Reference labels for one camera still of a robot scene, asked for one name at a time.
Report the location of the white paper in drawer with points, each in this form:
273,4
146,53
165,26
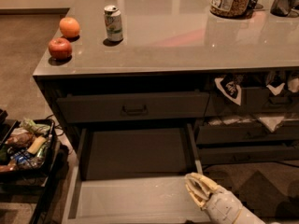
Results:
270,121

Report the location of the red apple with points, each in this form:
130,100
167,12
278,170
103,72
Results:
60,48

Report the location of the green white soda can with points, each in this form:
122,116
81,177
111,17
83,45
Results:
113,23

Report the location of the black tray of snacks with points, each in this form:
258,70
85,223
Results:
26,146

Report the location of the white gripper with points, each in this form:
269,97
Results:
221,202

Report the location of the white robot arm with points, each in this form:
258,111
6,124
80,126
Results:
246,216

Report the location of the black white snack bag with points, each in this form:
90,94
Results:
229,87

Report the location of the orange fruit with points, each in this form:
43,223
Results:
69,27

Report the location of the grey cabinet with countertop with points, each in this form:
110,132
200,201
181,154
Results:
167,46

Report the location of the dark glass container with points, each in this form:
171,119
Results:
283,8

